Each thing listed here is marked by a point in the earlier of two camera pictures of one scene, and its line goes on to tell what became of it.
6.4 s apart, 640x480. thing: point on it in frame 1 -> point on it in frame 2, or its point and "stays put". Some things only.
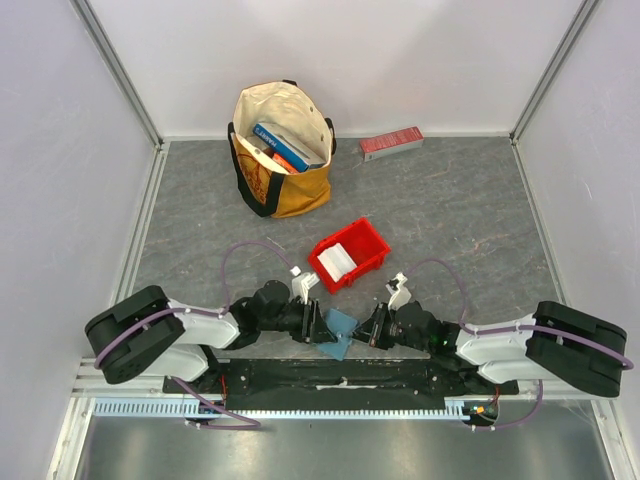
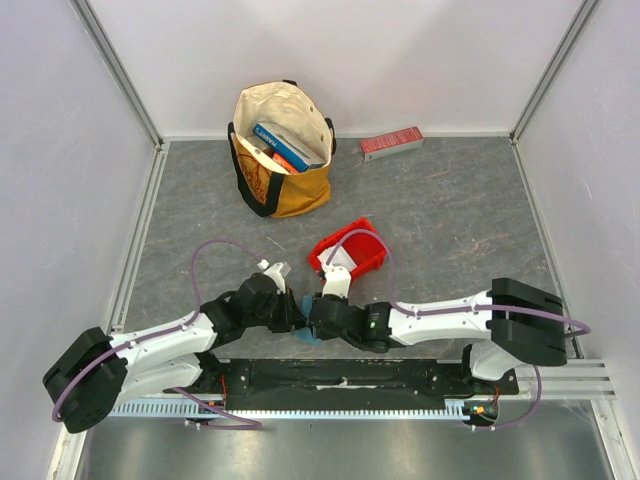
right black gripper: [376, 325] -> [316, 316]
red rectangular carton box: [389, 144] stays put
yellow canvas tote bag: [268, 188] stays put
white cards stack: [337, 261] stays put
